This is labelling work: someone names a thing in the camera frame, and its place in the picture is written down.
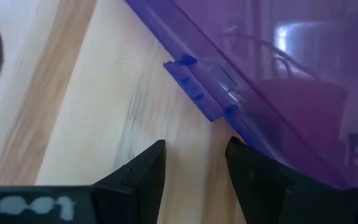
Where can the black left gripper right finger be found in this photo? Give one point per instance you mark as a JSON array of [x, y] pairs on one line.
[[256, 186]]

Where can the purple translucent pencil box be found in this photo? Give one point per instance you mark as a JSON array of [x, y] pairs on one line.
[[259, 62]]

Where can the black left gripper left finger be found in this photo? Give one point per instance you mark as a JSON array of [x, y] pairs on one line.
[[141, 193]]

